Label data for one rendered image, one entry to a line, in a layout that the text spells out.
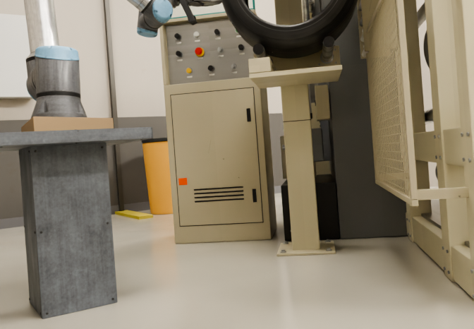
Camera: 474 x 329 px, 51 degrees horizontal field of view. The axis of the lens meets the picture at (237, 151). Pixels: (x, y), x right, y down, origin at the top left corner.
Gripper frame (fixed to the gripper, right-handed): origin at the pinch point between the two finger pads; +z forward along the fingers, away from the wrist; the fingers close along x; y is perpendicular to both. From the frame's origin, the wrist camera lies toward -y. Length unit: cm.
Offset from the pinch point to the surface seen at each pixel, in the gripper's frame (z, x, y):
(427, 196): 76, -61, -73
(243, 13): 12.2, -12.0, -7.6
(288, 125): 30, 25, -51
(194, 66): -27, 66, -18
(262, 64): 20.9, -11.8, -28.1
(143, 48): -127, 254, 27
